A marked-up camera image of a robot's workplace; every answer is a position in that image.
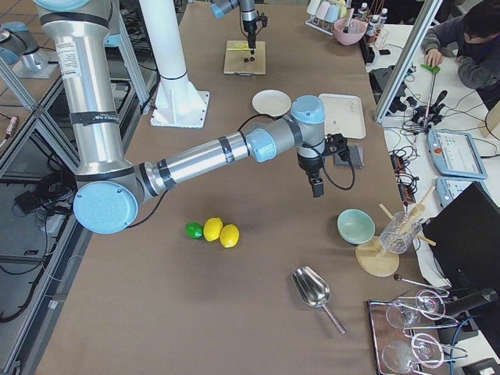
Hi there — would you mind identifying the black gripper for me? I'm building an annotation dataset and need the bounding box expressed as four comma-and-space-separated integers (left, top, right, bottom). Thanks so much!
241, 11, 258, 39
297, 154, 324, 198

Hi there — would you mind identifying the round cream plate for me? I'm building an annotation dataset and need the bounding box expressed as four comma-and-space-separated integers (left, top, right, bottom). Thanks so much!
252, 89, 291, 117

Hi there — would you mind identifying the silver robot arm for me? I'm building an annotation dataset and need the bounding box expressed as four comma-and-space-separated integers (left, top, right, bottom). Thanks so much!
37, 1, 325, 234
211, 0, 258, 45

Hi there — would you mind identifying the cream rabbit tray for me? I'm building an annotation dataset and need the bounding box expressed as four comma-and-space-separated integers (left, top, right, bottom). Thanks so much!
319, 94, 366, 139

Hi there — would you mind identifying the mirrored glass tray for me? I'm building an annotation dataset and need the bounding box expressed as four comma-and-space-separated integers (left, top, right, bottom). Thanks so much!
366, 294, 468, 374

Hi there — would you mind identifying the wooden cutting board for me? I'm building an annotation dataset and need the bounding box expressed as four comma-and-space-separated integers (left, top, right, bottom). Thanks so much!
223, 40, 266, 75

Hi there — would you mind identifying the folded grey cloth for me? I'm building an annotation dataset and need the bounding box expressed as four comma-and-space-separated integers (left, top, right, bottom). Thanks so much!
334, 145, 364, 169

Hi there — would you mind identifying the mint green bowl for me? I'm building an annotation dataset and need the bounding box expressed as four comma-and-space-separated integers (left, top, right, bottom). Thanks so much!
337, 209, 375, 245

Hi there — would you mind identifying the white cup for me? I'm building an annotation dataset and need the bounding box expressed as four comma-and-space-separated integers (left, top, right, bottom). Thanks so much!
306, 0, 321, 16

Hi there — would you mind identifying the white cup rack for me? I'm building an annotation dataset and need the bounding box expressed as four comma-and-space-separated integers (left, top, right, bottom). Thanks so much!
305, 15, 334, 36

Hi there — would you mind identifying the pink cup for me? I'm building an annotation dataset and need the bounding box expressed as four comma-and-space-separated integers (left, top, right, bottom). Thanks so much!
315, 1, 330, 20

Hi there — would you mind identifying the clear textured glass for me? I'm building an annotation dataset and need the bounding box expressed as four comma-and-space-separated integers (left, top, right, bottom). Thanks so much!
380, 212, 421, 254

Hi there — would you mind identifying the yellow lemon right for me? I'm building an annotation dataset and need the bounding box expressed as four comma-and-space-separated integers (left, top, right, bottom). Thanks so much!
220, 224, 240, 248

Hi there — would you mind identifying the yellow lemon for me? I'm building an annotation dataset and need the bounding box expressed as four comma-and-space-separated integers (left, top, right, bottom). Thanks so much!
203, 217, 223, 241
220, 224, 240, 248

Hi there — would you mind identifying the steel scoop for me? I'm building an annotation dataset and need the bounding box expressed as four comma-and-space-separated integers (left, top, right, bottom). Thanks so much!
291, 266, 346, 334

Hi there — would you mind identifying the pink mixing bowl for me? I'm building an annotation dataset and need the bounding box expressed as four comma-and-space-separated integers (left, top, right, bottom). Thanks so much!
334, 19, 367, 45

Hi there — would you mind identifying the yellow lemon left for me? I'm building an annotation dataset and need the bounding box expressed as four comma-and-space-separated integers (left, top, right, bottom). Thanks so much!
203, 217, 223, 241

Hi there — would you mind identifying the blue teach pendant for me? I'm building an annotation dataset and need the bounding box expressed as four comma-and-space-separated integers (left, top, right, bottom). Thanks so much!
427, 129, 488, 180
435, 177, 488, 208

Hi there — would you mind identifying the green lime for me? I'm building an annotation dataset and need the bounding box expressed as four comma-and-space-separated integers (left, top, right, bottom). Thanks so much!
185, 222, 203, 239

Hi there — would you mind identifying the black monitor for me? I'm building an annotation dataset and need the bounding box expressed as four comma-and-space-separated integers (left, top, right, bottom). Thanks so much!
423, 182, 499, 291

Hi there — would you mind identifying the wine glass upper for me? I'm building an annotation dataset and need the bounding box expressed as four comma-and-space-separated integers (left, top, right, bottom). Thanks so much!
385, 289, 445, 329

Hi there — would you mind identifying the wine glass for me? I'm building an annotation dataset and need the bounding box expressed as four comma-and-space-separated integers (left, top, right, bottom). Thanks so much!
382, 333, 445, 374
385, 289, 445, 329

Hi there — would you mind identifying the wine glass lower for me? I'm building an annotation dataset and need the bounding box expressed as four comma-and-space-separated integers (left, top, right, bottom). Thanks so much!
382, 333, 445, 374

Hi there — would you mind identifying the seated person in grey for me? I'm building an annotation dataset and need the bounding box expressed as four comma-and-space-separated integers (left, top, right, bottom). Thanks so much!
421, 0, 499, 109

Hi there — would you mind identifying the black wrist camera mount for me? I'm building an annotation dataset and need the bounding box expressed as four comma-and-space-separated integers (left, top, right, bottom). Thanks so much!
323, 133, 351, 163

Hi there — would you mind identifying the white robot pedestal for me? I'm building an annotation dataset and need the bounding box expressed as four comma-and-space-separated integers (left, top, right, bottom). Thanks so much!
140, 0, 209, 129

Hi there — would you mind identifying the aluminium frame post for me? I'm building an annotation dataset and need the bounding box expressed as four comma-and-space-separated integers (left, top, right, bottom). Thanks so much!
374, 0, 442, 124

